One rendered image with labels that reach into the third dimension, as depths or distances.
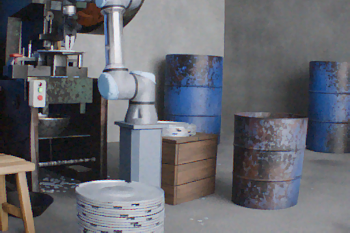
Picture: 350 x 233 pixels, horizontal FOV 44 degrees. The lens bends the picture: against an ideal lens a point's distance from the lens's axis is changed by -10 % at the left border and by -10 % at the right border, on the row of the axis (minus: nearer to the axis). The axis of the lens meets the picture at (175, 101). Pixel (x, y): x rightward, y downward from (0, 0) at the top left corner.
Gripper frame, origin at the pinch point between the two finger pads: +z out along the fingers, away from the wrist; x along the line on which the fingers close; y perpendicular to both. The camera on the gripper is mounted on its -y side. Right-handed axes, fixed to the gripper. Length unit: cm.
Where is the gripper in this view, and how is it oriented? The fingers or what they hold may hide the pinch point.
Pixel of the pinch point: (68, 49)
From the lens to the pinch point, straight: 254.2
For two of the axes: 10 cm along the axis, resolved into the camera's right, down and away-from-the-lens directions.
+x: -6.7, 0.1, -7.4
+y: -7.4, -0.6, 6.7
